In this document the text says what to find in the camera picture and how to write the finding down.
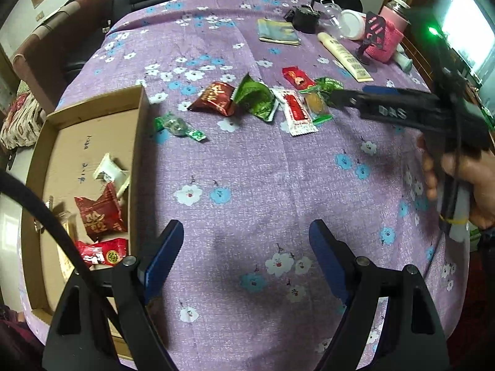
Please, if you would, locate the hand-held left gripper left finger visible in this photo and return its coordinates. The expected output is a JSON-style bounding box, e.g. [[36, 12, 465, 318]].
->
[[42, 220, 185, 371]]

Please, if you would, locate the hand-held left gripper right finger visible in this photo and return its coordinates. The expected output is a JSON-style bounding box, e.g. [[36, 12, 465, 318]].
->
[[308, 219, 451, 371]]

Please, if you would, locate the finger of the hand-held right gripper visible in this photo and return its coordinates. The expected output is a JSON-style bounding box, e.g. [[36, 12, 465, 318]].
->
[[363, 86, 431, 96], [328, 90, 366, 109]]

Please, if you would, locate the clear packet with green ends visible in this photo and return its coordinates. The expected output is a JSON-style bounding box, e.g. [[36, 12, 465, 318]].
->
[[299, 88, 334, 125]]

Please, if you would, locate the long white and red packet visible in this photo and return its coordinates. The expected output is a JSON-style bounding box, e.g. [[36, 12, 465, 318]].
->
[[270, 87, 317, 137]]

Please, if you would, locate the red packet with figure print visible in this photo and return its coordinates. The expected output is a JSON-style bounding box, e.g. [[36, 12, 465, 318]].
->
[[282, 66, 317, 91]]

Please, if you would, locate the red packet with round emblem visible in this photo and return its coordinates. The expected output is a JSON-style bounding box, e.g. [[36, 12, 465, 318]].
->
[[75, 237, 129, 269]]

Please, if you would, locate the dark red snack packet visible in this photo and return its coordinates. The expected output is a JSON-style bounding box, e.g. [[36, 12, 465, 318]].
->
[[73, 181, 129, 243], [188, 81, 237, 117]]

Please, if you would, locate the beige cracker packet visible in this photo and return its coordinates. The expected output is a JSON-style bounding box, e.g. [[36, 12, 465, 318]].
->
[[56, 211, 80, 277]]

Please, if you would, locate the white and green snack packet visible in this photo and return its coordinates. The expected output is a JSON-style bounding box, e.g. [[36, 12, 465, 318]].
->
[[94, 153, 131, 198]]

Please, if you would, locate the green candy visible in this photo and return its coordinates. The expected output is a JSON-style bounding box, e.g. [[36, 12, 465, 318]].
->
[[154, 112, 207, 142]]

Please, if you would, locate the shallow cardboard box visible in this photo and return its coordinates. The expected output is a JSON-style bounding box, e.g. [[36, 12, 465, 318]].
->
[[19, 84, 151, 360]]

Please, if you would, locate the person's right hand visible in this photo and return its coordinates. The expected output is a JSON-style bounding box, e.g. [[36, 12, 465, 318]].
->
[[418, 135, 495, 229]]

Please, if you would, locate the pale green sock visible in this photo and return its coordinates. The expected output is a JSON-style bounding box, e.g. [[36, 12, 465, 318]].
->
[[394, 44, 414, 73]]

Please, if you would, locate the cream squeeze tube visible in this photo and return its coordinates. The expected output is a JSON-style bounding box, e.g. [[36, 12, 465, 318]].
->
[[317, 32, 374, 83]]

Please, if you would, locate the flask in pink knitted sleeve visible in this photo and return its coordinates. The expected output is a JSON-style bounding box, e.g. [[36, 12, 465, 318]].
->
[[367, 0, 411, 64]]

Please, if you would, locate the clear glass jar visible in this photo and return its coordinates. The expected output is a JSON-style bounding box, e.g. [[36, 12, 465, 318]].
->
[[320, 0, 343, 28]]

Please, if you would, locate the small black device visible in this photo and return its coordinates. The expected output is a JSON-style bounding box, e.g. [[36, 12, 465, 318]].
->
[[285, 3, 322, 34]]

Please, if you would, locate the green booklet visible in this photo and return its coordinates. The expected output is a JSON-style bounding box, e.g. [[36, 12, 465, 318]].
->
[[257, 18, 302, 47]]

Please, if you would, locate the television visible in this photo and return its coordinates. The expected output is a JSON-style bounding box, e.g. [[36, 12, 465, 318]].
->
[[421, 0, 495, 89]]

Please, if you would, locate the purple floral tablecloth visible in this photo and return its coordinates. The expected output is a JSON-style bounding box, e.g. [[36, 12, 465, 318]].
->
[[19, 0, 471, 371]]

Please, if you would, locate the person's dark clothing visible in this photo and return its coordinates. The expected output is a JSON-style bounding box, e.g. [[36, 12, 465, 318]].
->
[[0, 305, 44, 371]]

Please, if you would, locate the patterned blanket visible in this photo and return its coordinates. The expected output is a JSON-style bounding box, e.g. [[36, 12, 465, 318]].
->
[[0, 92, 48, 150]]

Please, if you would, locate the brown sofa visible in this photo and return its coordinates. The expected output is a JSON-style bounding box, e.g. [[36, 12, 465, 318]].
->
[[11, 0, 114, 113]]

